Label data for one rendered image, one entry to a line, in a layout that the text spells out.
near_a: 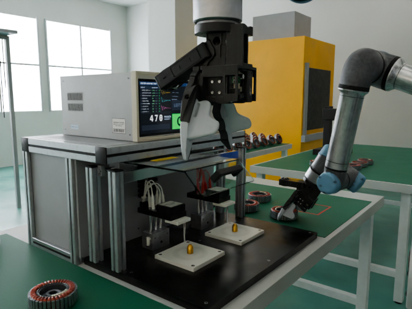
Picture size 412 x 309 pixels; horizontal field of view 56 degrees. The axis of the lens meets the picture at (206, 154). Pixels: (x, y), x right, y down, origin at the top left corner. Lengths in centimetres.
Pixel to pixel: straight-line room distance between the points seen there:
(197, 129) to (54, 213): 84
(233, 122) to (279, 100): 419
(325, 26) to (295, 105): 224
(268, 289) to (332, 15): 589
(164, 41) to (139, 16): 396
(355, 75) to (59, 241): 106
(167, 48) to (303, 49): 177
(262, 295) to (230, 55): 67
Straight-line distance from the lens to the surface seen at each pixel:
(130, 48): 938
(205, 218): 142
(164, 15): 539
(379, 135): 637
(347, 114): 132
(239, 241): 129
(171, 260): 115
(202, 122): 56
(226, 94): 57
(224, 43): 60
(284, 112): 482
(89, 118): 132
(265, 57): 497
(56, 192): 129
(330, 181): 134
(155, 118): 119
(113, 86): 122
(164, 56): 532
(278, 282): 113
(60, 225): 131
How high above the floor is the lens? 124
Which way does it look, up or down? 8 degrees down
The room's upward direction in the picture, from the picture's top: straight up
